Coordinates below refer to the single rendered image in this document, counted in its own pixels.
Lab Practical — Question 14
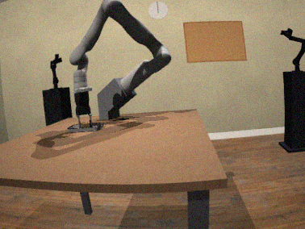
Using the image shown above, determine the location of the tan cube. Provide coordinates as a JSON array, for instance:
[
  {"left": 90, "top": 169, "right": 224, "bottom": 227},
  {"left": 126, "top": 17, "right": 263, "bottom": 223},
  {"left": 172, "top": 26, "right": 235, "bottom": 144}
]
[{"left": 81, "top": 122, "right": 90, "bottom": 127}]

